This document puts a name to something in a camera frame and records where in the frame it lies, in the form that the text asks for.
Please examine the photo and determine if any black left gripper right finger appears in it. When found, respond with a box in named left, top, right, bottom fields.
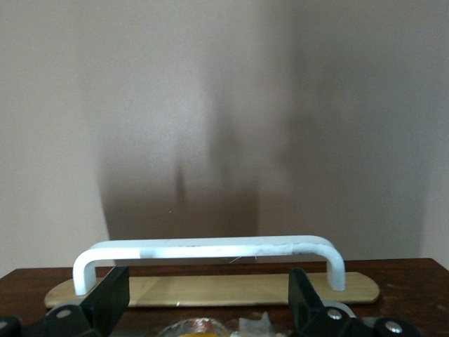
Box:
left=288, top=267, right=422, bottom=337

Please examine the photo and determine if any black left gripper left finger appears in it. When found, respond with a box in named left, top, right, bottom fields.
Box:
left=0, top=265, right=130, bottom=337

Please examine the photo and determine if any wooden drawer with white handle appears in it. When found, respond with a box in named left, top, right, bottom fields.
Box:
left=0, top=234, right=449, bottom=337

